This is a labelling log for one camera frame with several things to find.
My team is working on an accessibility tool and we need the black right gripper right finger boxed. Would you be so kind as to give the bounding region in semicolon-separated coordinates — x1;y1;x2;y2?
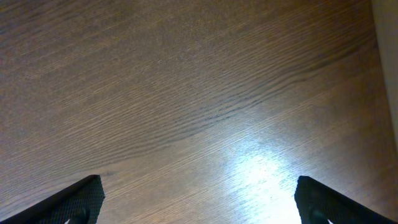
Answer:
294;175;397;224

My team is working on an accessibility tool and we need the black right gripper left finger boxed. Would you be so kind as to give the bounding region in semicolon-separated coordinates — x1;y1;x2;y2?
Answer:
1;175;105;224

